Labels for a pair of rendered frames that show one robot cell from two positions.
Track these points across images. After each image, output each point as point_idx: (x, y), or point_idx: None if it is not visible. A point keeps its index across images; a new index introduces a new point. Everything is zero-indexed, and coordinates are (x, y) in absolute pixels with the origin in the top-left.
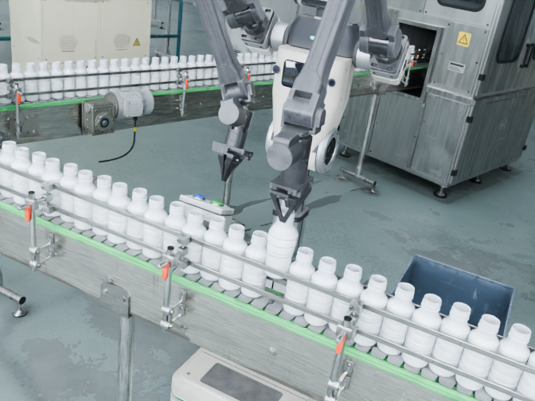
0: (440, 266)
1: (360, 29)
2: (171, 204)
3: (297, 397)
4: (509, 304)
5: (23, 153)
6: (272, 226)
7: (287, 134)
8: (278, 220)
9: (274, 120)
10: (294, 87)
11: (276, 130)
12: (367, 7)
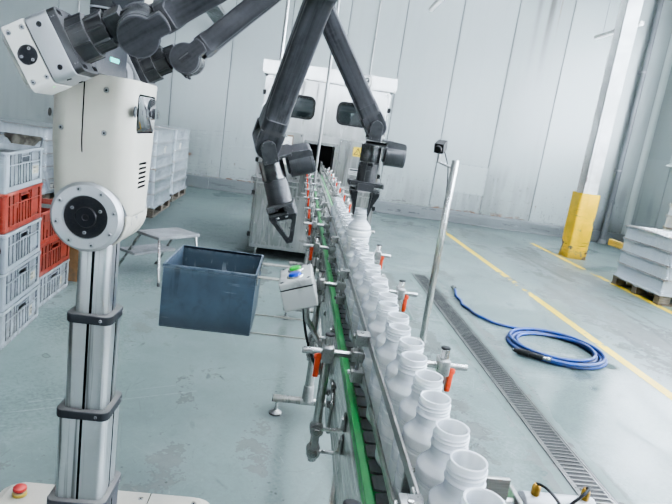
0: (170, 260)
1: (205, 49)
2: (373, 260)
3: (150, 499)
4: (205, 251)
5: (414, 342)
6: (365, 224)
7: (397, 142)
8: (365, 217)
9: (126, 187)
10: (379, 109)
11: (131, 198)
12: (240, 30)
